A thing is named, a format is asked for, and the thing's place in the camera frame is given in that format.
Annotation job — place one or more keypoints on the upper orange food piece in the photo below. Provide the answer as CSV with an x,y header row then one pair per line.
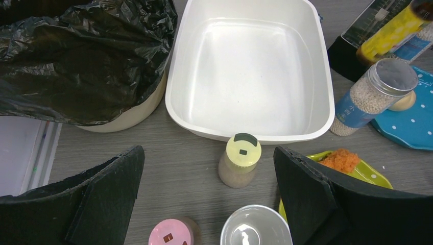
x,y
341,160

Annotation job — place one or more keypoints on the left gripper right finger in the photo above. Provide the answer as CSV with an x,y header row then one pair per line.
x,y
325,206

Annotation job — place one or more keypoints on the yellow lid spice shaker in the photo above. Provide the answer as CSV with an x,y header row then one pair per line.
x,y
237,165

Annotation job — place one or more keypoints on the pink lid spice shaker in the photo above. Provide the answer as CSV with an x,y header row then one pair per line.
x,y
181,230

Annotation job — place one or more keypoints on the white rectangular basin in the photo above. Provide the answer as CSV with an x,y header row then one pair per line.
x,y
257,67

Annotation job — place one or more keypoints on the yellow label oil bottle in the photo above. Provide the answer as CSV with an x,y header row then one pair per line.
x,y
412,19

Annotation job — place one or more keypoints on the black metronome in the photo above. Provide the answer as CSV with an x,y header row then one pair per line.
x,y
342,53

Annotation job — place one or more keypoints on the green polka dot plate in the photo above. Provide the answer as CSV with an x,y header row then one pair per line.
x,y
362,171

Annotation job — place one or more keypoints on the beige bun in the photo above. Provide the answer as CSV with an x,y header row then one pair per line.
x,y
404,103

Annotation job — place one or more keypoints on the grain jar near basin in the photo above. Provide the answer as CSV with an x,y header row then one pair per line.
x,y
382,85

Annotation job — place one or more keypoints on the black bag lined trash bin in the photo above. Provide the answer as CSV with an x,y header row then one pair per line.
x,y
83,63

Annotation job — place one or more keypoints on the blue polka dot plate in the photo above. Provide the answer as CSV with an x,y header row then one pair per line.
x,y
411,128

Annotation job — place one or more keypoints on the blue handled white mug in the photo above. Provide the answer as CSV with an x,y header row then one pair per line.
x,y
255,224

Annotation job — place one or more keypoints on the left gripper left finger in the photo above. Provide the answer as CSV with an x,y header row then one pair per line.
x,y
92,207

